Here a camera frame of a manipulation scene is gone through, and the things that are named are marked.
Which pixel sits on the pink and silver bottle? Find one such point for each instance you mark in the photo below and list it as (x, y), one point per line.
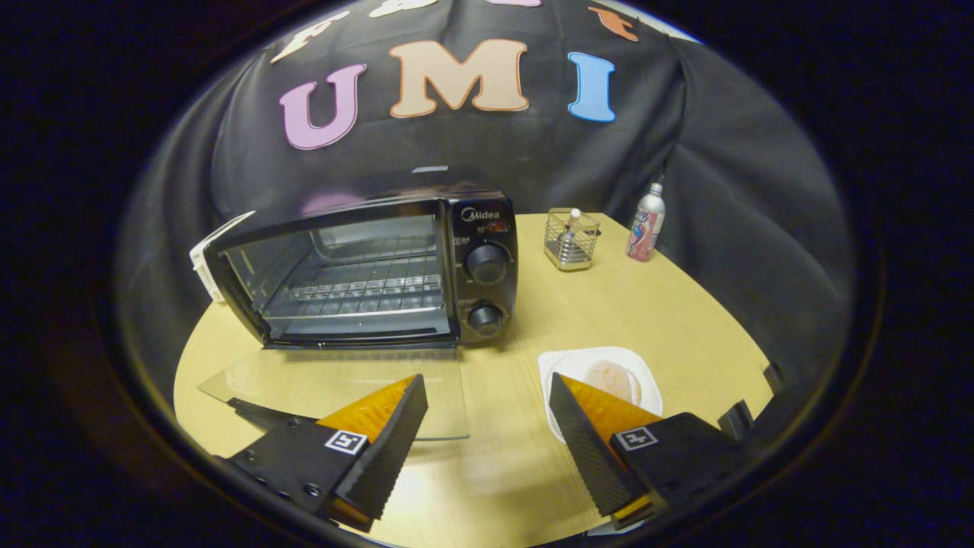
(645, 228)

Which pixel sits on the round bread bun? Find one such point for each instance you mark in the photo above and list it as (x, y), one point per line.
(612, 380)

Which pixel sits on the black toaster oven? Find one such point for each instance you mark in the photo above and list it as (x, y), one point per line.
(487, 221)

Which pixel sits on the white square plate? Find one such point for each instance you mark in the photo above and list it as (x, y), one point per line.
(563, 365)

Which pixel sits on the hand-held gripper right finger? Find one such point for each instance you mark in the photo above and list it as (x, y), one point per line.
(590, 457)

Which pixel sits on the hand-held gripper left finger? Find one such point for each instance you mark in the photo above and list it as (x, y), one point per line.
(388, 453)

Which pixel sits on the small white-capped bottle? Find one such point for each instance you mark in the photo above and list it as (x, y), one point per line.
(572, 221)

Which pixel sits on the white pop-up toaster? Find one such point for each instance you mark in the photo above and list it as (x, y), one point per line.
(202, 262)

